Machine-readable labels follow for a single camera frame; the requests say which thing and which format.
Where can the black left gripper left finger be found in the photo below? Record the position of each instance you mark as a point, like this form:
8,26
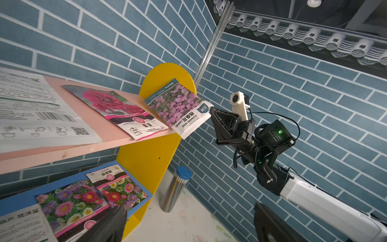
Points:
109,229

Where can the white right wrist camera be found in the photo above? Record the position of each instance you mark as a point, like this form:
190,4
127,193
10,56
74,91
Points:
240,104

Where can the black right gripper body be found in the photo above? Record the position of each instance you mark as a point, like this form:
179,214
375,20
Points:
245,141

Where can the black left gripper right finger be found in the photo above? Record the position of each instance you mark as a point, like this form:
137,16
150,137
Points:
271,228

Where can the yellow wooden shelf unit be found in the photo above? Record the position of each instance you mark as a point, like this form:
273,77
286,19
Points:
146,159

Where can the purple flower seed packet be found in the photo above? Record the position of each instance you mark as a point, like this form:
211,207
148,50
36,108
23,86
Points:
181,109

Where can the clear pencil tube blue lid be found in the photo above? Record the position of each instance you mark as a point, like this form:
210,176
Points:
179,181

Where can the pink aster seed packet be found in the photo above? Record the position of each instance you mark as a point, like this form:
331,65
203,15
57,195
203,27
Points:
73,209

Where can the aluminium corner post right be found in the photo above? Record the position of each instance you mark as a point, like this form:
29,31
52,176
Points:
225,17

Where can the white text back seed packet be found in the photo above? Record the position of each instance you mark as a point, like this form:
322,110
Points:
33,115

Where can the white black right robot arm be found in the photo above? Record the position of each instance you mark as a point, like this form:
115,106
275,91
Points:
261,147

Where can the white text packet lower shelf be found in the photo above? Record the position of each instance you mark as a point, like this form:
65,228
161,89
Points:
30,228

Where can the pink hollyhock seed packet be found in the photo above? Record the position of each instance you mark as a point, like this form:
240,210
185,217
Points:
131,118

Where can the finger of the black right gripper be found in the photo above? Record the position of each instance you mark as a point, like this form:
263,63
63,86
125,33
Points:
225,124

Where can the mixed aster flower seed packet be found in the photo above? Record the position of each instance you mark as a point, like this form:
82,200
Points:
118,188

